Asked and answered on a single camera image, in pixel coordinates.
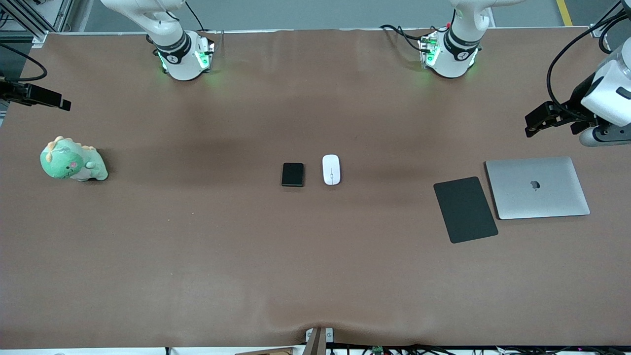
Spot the white computer mouse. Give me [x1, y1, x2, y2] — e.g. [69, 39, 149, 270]
[322, 154, 342, 186]

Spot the black mouse pad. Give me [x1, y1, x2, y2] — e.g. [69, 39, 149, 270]
[433, 177, 499, 244]

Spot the green plush dinosaur toy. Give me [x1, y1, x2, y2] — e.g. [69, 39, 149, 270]
[40, 136, 108, 182]

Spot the silver closed laptop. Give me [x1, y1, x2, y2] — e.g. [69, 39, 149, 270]
[485, 157, 591, 220]

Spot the brown table cover mat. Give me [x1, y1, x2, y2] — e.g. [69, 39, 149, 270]
[0, 27, 631, 349]

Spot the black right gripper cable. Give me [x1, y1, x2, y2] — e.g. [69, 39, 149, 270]
[0, 43, 48, 82]

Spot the long black looping cable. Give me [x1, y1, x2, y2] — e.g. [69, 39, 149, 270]
[546, 0, 631, 122]

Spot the short black cable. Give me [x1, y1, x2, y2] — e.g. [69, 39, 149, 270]
[598, 19, 631, 55]

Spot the aluminium frame profile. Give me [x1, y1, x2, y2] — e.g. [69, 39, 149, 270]
[0, 0, 74, 46]

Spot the black left arm base cable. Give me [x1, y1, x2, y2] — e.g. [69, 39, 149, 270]
[379, 24, 429, 53]

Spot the black arm base cable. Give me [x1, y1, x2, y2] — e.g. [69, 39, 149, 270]
[185, 0, 206, 33]
[379, 24, 429, 53]

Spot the black right arm base cable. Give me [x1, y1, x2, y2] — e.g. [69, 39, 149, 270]
[185, 0, 206, 33]

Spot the metal table edge bracket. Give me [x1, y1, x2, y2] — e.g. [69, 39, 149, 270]
[305, 327, 334, 355]

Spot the brown camera mount post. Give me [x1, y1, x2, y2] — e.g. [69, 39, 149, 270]
[306, 328, 327, 355]

